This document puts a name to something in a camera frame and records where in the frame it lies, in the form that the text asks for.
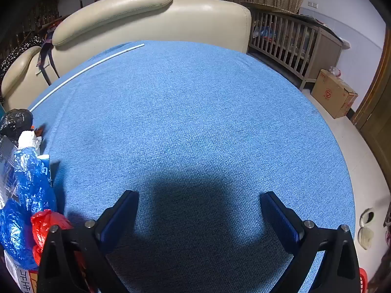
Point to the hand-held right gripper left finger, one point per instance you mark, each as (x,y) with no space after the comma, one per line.
(119,219)

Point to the red plastic bag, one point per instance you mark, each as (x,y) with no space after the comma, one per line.
(49,226)

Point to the wooden baby crib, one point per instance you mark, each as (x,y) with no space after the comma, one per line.
(293,47)

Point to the beige leather sofa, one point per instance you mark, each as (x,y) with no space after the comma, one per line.
(128,21)

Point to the brown cardboard box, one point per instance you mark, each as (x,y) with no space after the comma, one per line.
(334,93)

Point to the blue plastic bag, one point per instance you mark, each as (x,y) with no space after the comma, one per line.
(26,195)

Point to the dark wooden shelf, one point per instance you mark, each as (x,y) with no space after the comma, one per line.
(29,21)

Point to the white printed carton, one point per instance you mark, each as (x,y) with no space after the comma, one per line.
(20,277)

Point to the white crumpled paper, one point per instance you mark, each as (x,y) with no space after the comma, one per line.
(28,139)

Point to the thin white rod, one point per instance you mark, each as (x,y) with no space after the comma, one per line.
(82,71)

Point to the clear plastic bottle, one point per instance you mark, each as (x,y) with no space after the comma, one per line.
(335,71)

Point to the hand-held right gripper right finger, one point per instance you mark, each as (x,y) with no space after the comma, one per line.
(280,216)

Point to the red plastic basket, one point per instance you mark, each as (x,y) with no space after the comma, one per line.
(362,282)

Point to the wooden door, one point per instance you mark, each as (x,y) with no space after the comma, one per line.
(377,94)

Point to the black plastic bag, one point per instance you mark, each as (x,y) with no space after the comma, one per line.
(16,122)

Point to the white slipper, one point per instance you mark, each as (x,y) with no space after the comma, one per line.
(365,230)

